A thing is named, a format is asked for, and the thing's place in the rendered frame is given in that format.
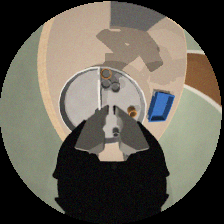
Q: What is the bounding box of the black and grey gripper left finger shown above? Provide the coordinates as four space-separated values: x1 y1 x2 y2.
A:
52 105 109 180

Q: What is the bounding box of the blue open crate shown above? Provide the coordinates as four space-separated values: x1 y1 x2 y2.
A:
146 90 175 122

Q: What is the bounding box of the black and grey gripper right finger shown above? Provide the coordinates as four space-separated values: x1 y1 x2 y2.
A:
113 105 170 177

